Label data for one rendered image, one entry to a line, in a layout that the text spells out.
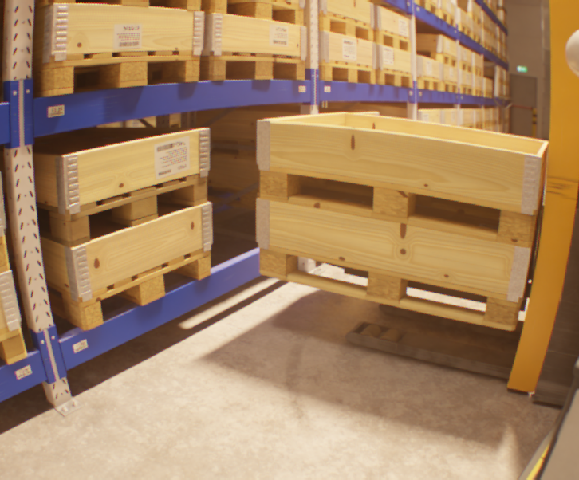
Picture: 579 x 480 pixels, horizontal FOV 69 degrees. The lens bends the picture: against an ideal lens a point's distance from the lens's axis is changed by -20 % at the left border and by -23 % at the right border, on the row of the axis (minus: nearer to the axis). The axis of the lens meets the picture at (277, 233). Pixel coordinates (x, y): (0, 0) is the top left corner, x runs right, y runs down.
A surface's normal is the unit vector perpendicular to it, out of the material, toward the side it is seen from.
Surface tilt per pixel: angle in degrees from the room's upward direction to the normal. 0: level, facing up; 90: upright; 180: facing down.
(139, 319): 90
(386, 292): 90
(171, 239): 90
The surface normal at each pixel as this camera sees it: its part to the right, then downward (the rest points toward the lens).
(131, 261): 0.83, 0.17
